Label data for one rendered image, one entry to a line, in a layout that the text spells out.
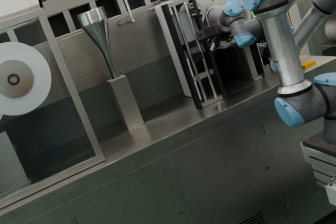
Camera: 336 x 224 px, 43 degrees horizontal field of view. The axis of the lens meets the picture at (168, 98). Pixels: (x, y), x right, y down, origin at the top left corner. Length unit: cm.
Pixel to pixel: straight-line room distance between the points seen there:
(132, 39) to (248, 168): 96
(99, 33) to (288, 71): 104
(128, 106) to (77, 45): 46
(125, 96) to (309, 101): 103
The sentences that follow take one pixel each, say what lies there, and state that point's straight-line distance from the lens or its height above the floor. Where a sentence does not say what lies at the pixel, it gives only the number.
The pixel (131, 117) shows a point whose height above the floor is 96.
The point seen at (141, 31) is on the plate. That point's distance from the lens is 249.
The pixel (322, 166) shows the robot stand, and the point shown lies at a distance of 174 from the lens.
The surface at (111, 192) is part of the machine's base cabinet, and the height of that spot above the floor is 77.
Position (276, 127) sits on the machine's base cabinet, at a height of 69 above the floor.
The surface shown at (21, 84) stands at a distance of 185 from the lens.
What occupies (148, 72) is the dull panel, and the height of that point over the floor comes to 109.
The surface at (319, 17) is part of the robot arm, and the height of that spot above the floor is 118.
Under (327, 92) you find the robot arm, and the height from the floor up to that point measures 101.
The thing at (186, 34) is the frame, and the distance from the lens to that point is 212.
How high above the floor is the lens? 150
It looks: 13 degrees down
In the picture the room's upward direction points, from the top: 20 degrees counter-clockwise
